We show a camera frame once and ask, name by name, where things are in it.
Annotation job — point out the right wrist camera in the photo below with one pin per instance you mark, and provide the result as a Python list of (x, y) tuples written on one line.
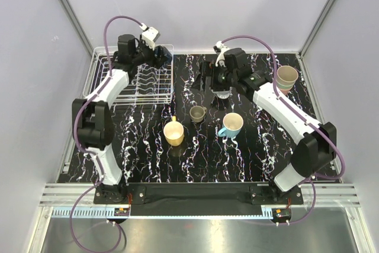
[(220, 48)]

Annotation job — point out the black marble pattern mat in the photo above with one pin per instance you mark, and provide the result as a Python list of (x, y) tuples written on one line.
[(260, 150)]

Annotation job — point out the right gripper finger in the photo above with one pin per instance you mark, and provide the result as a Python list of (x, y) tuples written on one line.
[(200, 83), (206, 69)]

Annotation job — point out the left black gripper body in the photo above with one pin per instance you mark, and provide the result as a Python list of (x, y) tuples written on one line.
[(145, 54)]

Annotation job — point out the orange connector box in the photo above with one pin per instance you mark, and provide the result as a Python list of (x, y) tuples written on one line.
[(122, 211), (282, 213)]

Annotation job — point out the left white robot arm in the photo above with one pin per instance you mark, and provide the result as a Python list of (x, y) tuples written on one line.
[(93, 129)]

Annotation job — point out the light blue cup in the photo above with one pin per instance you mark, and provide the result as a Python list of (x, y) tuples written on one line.
[(231, 125)]

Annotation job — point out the pink plastic cup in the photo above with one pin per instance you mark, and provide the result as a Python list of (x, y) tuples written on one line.
[(285, 90)]

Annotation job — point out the left orange connector box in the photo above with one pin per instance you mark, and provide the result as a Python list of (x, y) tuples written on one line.
[(122, 211)]

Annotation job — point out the dark blue mug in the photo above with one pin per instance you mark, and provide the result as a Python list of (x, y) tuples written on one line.
[(166, 56)]

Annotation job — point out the white grey mug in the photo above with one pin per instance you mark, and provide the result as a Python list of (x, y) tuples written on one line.
[(222, 94)]

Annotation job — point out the white wire dish rack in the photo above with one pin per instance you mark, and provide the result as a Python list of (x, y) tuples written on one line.
[(149, 86)]

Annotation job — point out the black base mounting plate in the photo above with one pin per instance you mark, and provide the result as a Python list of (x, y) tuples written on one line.
[(255, 193)]

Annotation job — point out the mint green cup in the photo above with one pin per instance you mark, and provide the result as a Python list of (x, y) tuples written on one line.
[(284, 86)]

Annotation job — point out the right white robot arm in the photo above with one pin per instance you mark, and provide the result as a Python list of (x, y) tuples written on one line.
[(315, 142)]

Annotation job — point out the beige small mug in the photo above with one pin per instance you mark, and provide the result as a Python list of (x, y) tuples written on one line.
[(197, 113)]

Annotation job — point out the tan beige tall cup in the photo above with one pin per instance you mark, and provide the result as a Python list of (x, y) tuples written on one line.
[(287, 74)]

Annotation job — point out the yellow cup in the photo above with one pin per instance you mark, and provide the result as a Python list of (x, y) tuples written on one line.
[(174, 132)]

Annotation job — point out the slotted cable duct rail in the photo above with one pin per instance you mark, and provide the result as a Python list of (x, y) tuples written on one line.
[(140, 212)]

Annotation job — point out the right orange connector box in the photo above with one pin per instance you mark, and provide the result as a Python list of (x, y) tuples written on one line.
[(282, 213)]

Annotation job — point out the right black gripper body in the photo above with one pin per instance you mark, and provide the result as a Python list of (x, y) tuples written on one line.
[(222, 79)]

